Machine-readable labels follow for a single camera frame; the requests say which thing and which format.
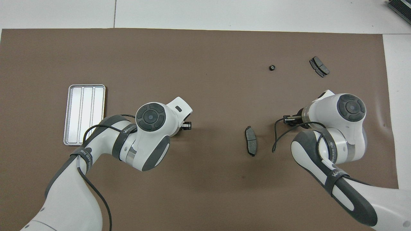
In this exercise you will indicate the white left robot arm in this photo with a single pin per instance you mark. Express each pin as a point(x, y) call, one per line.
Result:
point(151, 134)

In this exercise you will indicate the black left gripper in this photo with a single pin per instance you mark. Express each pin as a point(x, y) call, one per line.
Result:
point(181, 126)

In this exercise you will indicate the dark grey brake pad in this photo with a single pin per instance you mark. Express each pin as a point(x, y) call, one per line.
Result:
point(251, 141)
point(319, 66)

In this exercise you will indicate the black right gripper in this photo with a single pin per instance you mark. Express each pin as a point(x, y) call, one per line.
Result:
point(299, 117)

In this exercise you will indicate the black ribbed device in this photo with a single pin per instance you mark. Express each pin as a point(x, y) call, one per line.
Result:
point(400, 8)

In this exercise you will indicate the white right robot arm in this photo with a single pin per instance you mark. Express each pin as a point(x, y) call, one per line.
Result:
point(340, 128)

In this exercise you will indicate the large brown table mat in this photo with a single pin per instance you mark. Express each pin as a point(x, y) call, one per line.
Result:
point(208, 80)

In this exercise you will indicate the silver metal compartment tray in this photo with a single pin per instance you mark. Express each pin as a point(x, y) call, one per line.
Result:
point(82, 112)

